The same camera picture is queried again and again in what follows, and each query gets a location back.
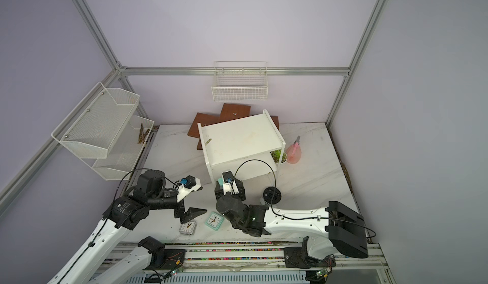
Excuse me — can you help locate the brown wooden step stand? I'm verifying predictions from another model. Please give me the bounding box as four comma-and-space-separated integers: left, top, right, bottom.
187, 103, 280, 151

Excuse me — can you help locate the black round alarm clock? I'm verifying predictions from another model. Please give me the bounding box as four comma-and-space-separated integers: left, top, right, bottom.
263, 186, 282, 205

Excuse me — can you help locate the green succulent in white pot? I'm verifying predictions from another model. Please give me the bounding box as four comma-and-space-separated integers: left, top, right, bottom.
271, 150, 287, 165

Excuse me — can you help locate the white mesh lower wall bin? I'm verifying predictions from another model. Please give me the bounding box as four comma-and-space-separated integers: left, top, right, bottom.
83, 116, 154, 181

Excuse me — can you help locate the white mesh wall bin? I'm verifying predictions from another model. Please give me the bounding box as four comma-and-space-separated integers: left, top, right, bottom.
83, 116, 154, 181
51, 83, 140, 159

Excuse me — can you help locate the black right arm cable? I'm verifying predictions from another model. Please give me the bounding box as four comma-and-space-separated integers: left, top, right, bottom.
233, 159, 377, 240

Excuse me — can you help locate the pink spray bottle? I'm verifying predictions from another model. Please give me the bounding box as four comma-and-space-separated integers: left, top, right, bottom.
286, 135, 302, 164

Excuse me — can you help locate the white wire wall basket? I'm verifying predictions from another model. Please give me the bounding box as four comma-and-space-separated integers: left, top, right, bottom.
211, 61, 269, 102

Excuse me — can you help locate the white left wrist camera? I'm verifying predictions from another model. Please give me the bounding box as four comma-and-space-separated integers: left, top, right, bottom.
176, 176, 202, 203

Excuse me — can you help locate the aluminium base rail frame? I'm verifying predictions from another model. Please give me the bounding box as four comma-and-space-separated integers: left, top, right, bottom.
87, 240, 397, 284

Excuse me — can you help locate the white mesh upper wall bin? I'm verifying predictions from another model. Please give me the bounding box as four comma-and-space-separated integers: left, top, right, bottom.
51, 83, 140, 159

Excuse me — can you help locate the white two-tier shelf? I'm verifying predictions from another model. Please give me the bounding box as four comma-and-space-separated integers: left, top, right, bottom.
198, 110, 286, 184

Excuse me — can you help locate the clear square alarm clock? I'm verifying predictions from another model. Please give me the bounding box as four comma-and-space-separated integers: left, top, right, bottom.
179, 220, 197, 236

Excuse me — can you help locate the mint green alarm clock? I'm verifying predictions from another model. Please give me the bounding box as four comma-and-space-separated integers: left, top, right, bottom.
205, 212, 224, 231

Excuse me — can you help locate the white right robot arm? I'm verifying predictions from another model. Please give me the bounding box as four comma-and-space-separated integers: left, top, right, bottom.
214, 182, 369, 262

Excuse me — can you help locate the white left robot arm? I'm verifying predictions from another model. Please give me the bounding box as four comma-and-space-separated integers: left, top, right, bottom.
50, 168, 206, 283

